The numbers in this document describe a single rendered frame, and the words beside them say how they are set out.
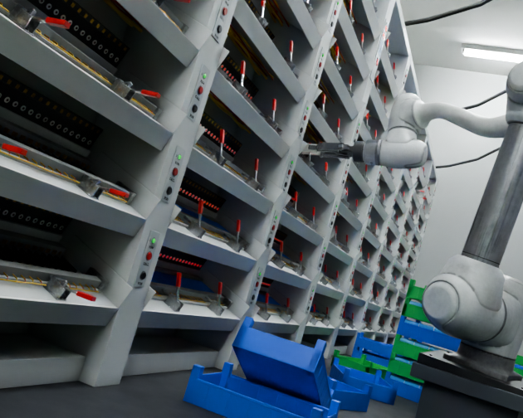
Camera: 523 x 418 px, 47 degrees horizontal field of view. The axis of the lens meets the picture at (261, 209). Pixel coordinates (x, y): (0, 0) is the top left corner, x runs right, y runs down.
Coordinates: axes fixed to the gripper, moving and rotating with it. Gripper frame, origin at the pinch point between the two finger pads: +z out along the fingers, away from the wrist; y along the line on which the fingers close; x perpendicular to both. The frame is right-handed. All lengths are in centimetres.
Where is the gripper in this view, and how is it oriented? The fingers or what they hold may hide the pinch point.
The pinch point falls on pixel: (310, 149)
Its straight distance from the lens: 223.7
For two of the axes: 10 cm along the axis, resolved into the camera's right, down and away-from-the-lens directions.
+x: 1.4, -9.8, 1.6
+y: 3.2, 2.0, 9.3
